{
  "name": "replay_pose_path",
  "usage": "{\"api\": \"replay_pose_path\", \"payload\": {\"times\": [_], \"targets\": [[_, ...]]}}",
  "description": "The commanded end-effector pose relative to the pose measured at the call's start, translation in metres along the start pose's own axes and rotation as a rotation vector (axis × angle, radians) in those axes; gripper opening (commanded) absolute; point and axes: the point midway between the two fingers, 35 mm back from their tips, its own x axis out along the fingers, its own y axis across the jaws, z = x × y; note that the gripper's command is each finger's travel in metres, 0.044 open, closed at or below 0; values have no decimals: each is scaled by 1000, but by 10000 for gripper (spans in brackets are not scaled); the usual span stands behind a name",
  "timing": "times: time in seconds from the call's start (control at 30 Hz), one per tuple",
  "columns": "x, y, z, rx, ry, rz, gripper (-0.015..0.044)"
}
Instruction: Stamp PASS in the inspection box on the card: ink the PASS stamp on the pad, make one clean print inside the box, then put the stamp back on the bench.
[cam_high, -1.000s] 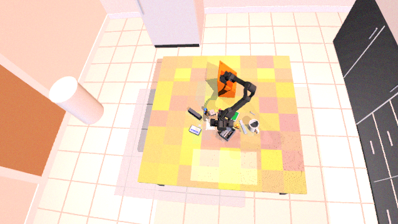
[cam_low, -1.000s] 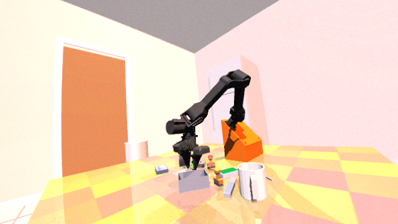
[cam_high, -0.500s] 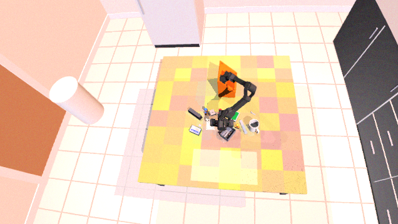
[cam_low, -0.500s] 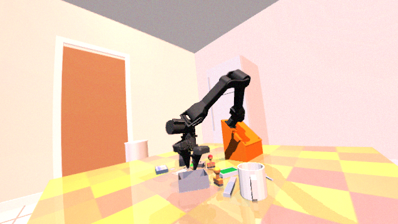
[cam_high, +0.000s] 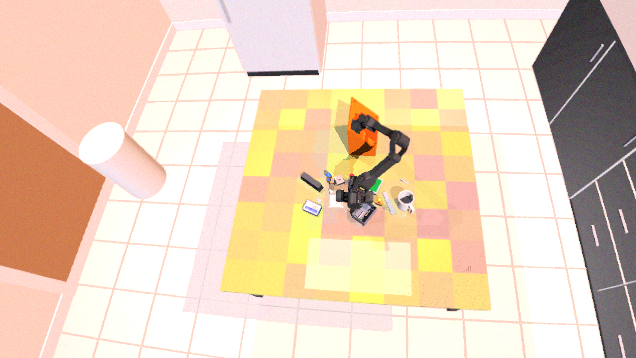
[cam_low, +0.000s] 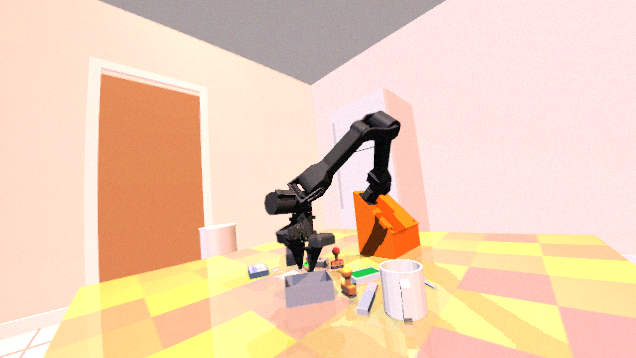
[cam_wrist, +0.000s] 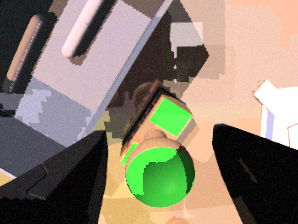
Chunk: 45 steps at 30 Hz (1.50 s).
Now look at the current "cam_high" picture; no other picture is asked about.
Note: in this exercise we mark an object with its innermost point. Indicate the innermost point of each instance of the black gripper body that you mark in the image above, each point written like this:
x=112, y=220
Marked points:
x=340, y=196

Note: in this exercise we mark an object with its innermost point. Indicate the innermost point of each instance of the white mug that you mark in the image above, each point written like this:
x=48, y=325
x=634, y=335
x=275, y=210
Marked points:
x=405, y=201

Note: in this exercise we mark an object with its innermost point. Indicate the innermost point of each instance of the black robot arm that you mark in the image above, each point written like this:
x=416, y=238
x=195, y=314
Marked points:
x=367, y=179

